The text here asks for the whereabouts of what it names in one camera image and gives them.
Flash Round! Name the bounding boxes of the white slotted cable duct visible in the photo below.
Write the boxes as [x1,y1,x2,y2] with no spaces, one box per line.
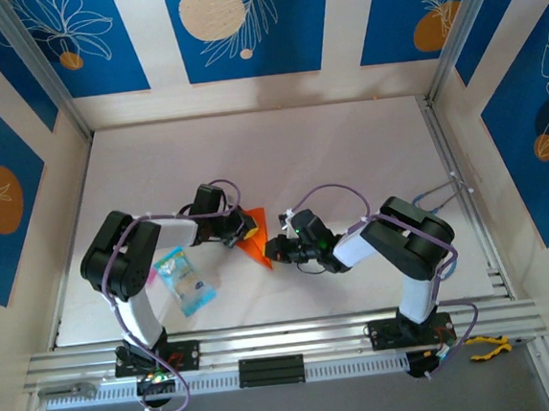
[42,351,411,411]

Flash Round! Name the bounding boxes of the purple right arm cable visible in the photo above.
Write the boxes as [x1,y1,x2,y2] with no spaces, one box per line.
[294,171,486,391]

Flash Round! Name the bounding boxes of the black bracket block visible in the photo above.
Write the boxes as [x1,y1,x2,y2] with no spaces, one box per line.
[237,353,307,389]

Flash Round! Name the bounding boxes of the blue snack packet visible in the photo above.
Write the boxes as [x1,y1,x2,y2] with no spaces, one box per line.
[151,242,220,322]

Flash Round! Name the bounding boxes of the aluminium side rail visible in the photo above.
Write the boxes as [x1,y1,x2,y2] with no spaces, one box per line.
[33,134,111,351]
[416,89,515,306]

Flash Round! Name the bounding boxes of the yellow handled pliers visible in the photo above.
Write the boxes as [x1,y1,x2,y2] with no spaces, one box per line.
[467,331,534,362]

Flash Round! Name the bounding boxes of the aluminium frame beam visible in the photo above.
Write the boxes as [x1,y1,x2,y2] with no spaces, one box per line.
[19,292,549,395]

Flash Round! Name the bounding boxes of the aluminium corner post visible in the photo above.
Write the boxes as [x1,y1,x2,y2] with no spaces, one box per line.
[417,0,518,102]
[0,0,95,148]

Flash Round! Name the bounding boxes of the orange paper sheet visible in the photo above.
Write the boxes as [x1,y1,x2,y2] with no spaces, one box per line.
[234,206,275,273]

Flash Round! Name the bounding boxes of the small LED controller board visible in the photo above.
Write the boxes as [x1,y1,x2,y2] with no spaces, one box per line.
[134,370,176,397]
[404,346,459,381]

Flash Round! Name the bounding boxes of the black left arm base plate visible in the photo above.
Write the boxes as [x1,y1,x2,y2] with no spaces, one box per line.
[112,339,203,378]

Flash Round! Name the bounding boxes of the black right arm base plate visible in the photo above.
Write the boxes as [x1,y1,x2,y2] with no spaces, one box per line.
[366,312,456,352]

